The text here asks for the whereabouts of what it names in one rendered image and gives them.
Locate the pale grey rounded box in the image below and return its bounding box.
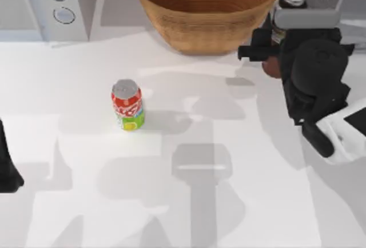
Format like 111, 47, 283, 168
275, 9, 343, 29

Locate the brown woven basket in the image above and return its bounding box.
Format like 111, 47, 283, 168
135, 0, 280, 57

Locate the red and green can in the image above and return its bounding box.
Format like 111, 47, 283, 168
110, 78, 146, 132

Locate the pale microwave oven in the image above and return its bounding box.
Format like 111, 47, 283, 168
0, 0, 92, 43

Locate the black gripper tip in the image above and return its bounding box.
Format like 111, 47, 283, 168
0, 118, 25, 195

